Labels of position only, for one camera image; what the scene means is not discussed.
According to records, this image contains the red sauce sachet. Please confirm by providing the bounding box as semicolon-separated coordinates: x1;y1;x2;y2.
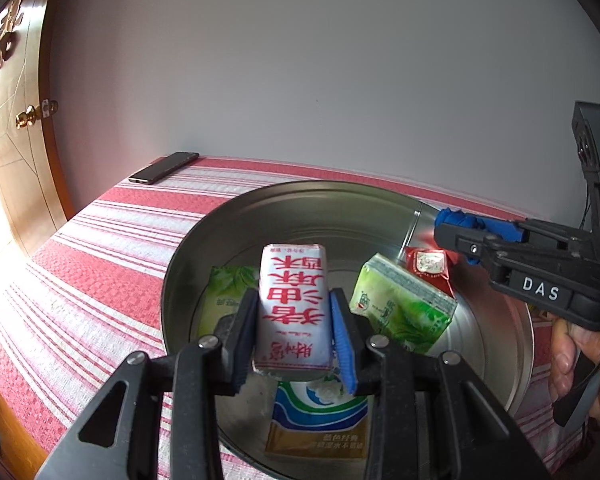
404;247;453;297

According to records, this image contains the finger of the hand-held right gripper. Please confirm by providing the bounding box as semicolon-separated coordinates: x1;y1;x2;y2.
432;222;517;270
480;217;595;257

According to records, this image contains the black smartphone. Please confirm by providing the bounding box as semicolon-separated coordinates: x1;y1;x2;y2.
128;151;200;185

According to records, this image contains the round metal tin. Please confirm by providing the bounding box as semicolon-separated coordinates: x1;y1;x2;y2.
161;180;535;471

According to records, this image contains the white red tissue pack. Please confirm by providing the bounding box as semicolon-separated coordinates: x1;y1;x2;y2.
252;243;333;381

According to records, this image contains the wooden door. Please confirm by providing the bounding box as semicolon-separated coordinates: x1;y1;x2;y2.
0;0;76;261

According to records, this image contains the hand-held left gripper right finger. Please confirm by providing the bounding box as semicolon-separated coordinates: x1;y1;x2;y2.
328;287;553;480

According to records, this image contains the person's right hand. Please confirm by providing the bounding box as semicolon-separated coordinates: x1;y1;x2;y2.
549;317;600;428

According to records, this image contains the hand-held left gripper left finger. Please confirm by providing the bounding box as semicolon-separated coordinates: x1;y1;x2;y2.
36;287;261;480

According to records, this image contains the green tissue pack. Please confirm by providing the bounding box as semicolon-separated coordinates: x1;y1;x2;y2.
197;266;261;341

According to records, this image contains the gold door ornament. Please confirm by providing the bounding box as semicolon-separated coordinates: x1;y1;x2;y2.
0;0;25;73

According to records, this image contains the green tea carton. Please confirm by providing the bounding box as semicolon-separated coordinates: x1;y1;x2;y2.
349;252;458;356

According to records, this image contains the white blue tissue pack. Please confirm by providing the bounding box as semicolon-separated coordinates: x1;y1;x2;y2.
264;367;370;461

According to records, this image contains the red striped cloth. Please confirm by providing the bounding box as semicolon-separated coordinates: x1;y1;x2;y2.
0;156;600;480

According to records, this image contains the brass door handle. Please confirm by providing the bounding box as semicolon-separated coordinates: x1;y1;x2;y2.
15;100;60;130

